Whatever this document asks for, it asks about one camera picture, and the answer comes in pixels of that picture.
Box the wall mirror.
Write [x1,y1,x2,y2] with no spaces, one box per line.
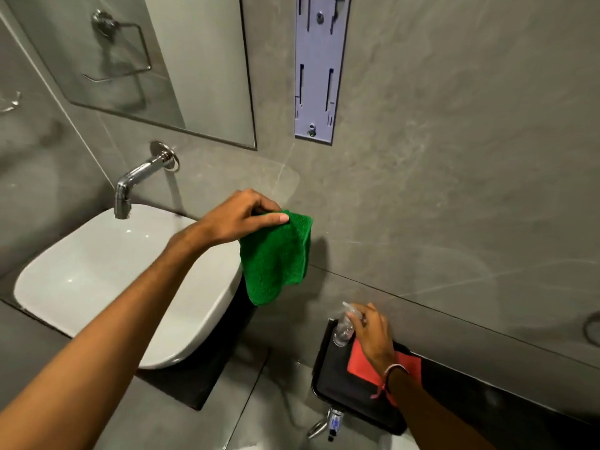
[0,0,258,151]

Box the person's right forearm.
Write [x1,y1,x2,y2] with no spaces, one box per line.
[387,366,498,450]

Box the chrome towel ring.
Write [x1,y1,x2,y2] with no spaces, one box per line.
[82,9,153,84]

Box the clear spray bottle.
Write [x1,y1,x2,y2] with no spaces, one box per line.
[332,302,365,348]

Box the red and white wrist thread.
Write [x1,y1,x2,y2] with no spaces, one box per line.
[370,363,409,400]

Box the person's right hand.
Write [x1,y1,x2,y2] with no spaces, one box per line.
[346,302,400,376]

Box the green microfibre cloth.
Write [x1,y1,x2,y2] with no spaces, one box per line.
[239,210,314,307]

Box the purple wall mounting plate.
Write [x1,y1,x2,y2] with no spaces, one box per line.
[294,0,352,146]

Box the person's left forearm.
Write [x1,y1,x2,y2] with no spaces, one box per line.
[0,227,207,450]

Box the white ceramic wash basin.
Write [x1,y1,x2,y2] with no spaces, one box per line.
[13,203,243,370]

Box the black plastic tray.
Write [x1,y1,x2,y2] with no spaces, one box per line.
[311,318,423,437]

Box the person's left hand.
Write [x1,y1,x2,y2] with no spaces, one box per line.
[187,188,290,249]

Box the red cloth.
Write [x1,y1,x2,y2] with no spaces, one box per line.
[346,338,423,409]

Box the chrome wall faucet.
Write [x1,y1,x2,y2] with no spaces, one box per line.
[114,141,180,220]

